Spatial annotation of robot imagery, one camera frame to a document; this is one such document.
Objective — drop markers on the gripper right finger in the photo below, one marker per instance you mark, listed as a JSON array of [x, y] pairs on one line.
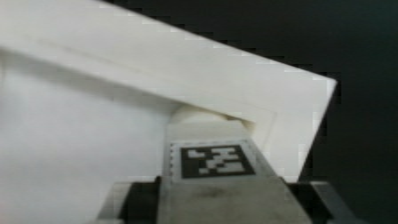
[[321, 203]]

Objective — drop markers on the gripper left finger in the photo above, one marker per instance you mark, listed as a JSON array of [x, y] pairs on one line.
[[129, 204]]

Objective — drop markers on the white table leg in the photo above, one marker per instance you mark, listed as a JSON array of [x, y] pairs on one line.
[[220, 188]]

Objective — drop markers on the white square tabletop part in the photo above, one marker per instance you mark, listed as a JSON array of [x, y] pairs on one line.
[[80, 141]]

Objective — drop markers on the white U-shaped fence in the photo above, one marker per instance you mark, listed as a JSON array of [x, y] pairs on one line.
[[124, 48]]

